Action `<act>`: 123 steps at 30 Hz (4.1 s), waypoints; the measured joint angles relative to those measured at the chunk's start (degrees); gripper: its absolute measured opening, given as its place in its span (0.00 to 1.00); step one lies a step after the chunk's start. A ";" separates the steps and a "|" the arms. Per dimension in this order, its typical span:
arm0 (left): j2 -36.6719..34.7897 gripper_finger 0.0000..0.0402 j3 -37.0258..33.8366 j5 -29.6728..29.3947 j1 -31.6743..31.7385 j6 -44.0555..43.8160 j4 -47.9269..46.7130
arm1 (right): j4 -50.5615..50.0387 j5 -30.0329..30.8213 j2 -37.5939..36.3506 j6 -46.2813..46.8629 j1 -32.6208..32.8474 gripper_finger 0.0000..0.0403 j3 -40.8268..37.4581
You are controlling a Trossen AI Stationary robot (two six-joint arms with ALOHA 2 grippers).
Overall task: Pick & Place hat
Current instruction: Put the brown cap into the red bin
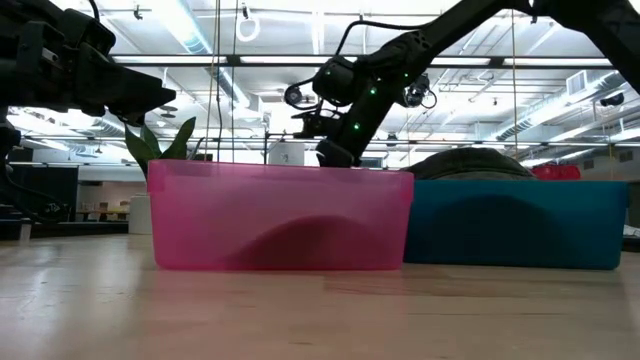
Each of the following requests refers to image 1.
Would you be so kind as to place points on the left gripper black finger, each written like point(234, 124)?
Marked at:
point(117, 89)
point(130, 115)

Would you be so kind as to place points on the beige knitted cap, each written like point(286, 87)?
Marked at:
point(315, 245)

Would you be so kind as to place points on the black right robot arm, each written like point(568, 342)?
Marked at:
point(425, 40)

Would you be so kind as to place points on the green plant in white pot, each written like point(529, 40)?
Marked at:
point(175, 145)

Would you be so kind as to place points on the white cylinder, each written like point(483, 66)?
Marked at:
point(285, 154)

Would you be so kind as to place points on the translucent pink plastic bin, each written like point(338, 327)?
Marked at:
point(200, 215)

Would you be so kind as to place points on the red container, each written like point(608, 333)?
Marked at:
point(555, 172)

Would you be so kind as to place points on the white air vent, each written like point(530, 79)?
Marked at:
point(577, 82)

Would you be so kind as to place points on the blue plastic bin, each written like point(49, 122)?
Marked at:
point(590, 225)

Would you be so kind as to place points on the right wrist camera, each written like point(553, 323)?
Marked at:
point(312, 127)

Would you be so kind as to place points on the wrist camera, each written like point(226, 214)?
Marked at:
point(90, 32)
point(312, 127)

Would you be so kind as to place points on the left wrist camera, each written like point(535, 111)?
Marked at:
point(90, 32)

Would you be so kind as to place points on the black ceiling camera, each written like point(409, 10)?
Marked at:
point(424, 96)
point(293, 95)
point(612, 99)

